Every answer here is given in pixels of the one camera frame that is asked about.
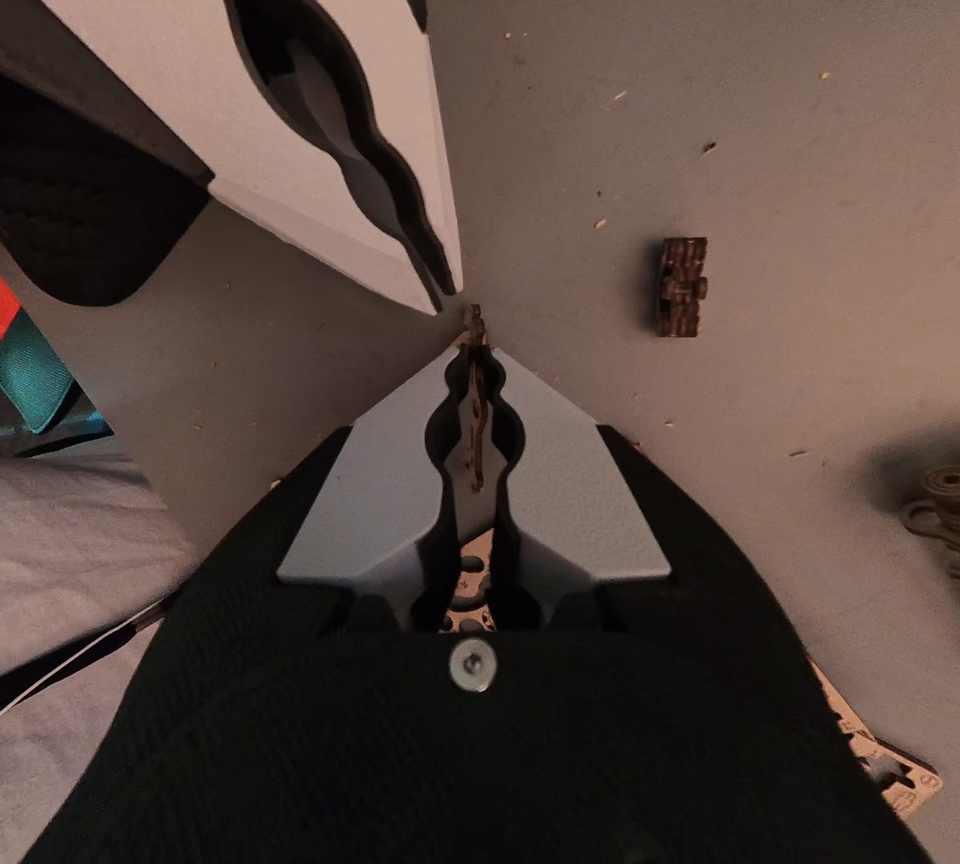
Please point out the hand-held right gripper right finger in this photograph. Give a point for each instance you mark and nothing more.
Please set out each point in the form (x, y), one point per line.
(585, 504)

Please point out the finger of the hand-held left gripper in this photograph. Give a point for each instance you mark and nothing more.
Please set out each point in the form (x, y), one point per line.
(150, 39)
(390, 76)

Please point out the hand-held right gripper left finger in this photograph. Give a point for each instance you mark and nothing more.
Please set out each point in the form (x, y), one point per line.
(360, 504)

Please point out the long wooden model part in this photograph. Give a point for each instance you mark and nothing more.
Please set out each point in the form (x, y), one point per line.
(476, 399)

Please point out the partly built wooden model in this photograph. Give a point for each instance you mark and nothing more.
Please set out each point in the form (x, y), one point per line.
(937, 504)

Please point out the laser-cut wooden parts sheet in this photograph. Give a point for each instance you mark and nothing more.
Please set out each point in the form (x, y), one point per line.
(900, 781)

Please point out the teal chair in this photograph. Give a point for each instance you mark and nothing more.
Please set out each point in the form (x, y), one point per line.
(37, 376)

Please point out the dark brown wooden part block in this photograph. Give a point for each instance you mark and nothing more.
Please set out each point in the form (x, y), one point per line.
(682, 286)

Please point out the person's white shirt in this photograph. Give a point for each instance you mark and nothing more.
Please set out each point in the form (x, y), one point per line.
(60, 541)

